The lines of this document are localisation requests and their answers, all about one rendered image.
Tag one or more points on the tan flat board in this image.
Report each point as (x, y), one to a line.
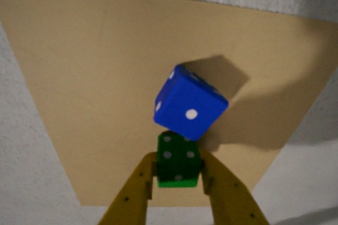
(95, 67)

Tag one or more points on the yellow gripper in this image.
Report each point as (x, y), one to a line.
(231, 201)

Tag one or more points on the blue die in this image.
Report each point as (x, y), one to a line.
(187, 104)

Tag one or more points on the green die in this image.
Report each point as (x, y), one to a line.
(178, 162)

